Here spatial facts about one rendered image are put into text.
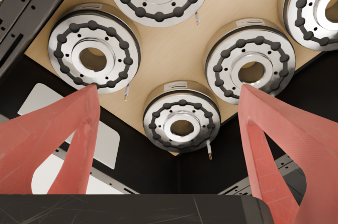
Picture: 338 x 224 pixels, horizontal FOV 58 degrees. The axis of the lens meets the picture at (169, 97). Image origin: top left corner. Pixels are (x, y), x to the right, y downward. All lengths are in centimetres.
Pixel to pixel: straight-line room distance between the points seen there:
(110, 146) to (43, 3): 20
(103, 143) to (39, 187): 45
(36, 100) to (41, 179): 44
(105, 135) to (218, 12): 20
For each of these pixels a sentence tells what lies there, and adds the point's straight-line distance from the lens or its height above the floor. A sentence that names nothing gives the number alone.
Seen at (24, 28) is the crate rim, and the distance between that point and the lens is 28.
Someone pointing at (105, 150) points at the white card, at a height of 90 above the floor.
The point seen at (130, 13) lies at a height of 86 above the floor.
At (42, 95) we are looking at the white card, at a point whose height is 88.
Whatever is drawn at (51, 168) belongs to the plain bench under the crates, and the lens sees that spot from 76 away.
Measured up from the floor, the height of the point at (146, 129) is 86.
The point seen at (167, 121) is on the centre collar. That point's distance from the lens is 39.
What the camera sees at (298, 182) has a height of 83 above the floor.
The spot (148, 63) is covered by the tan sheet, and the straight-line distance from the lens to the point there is 38.
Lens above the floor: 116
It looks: 54 degrees down
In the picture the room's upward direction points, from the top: 180 degrees counter-clockwise
